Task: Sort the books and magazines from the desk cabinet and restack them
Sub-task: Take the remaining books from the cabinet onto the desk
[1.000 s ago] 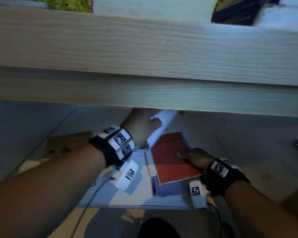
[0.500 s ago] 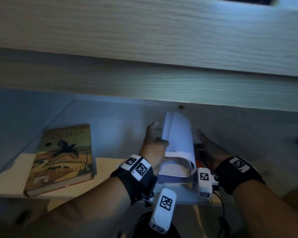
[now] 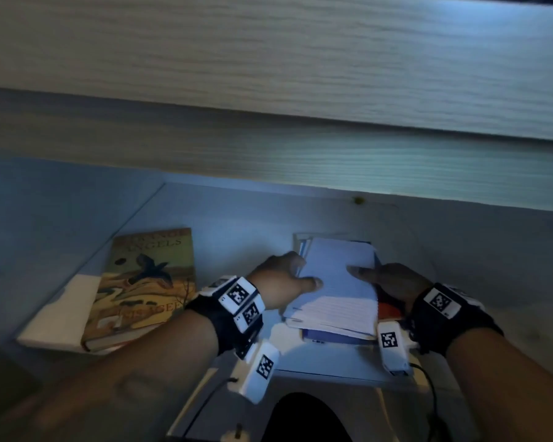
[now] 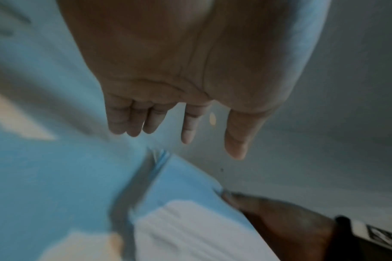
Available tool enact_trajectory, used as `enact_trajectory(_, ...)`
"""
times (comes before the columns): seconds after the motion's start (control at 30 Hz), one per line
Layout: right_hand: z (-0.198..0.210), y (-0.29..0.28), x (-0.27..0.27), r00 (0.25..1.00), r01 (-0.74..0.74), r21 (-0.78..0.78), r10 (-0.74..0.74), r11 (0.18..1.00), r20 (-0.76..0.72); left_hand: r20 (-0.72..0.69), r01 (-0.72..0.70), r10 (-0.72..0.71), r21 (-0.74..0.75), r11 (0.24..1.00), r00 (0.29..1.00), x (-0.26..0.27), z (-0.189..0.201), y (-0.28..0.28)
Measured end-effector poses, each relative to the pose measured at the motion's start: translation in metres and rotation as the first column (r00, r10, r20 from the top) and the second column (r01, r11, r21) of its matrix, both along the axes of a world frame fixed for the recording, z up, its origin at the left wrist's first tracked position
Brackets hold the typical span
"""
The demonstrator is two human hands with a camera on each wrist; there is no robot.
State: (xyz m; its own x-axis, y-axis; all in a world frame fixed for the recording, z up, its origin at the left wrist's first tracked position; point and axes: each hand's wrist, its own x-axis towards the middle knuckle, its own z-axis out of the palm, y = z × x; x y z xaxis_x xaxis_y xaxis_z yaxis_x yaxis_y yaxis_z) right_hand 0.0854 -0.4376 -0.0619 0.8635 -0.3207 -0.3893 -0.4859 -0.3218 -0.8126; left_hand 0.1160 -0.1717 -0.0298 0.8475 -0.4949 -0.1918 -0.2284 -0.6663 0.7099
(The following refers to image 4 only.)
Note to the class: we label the person's right hand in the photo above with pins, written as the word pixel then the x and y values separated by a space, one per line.
pixel 286 229

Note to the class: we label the person's left hand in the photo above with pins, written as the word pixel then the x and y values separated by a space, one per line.
pixel 189 51

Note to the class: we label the thick yellow bird cover book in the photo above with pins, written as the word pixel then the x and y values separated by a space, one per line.
pixel 189 191

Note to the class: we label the round beige screw cap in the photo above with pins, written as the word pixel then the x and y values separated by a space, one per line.
pixel 212 119

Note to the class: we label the black marker wristband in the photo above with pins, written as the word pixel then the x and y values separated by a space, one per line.
pixel 360 244

